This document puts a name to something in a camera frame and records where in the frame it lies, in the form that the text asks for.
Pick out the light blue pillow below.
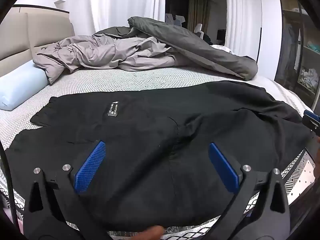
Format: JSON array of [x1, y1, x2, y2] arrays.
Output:
[[0, 66, 48, 111]]

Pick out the grey duvet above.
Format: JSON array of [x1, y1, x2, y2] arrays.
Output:
[[34, 16, 258, 85]]

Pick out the dark open wardrobe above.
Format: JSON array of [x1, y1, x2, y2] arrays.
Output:
[[274, 0, 320, 110]]

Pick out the black cable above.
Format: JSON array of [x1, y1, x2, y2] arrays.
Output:
[[0, 140, 22, 233]]

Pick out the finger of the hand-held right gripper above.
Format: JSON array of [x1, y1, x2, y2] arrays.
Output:
[[302, 110, 320, 132]]

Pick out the beige padded headboard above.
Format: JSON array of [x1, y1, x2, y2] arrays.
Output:
[[0, 4, 75, 78]]

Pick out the pile of folded clothes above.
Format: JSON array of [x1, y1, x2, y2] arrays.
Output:
[[299, 67, 320, 90]]

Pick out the person's left hand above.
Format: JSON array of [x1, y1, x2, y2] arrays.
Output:
[[130, 226, 165, 240]]

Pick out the hanging grey garment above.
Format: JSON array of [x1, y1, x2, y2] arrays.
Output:
[[285, 22, 300, 75]]

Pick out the brown curtain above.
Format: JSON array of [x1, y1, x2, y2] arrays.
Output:
[[187, 0, 210, 33]]

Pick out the black pants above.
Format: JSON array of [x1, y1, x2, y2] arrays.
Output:
[[5, 81, 318, 233]]

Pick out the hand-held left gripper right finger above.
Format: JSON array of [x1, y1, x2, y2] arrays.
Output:
[[204, 142, 292, 240]]

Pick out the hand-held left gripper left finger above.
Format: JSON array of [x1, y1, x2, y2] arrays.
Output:
[[24, 141, 118, 240]]

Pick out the honeycomb patterned mattress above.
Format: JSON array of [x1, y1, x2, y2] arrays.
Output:
[[0, 65, 318, 240]]

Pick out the white curtain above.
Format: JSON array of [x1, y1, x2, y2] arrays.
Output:
[[225, 0, 263, 60], [84, 0, 167, 37]]

